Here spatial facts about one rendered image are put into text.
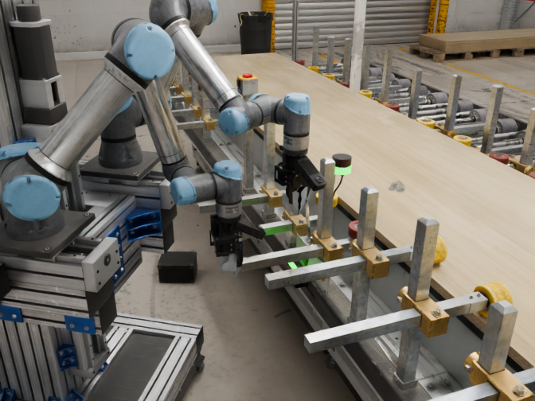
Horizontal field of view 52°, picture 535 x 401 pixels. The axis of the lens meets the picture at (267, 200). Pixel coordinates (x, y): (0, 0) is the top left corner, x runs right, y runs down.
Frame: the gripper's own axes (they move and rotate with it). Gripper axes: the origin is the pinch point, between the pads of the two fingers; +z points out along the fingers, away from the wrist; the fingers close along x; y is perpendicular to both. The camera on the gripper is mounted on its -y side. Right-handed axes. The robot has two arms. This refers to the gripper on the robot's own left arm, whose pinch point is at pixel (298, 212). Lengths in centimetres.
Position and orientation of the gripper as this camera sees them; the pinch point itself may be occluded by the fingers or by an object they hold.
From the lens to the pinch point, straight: 165.1
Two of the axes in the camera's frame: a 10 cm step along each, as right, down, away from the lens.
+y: -6.5, -3.4, 6.8
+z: -0.2, 9.0, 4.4
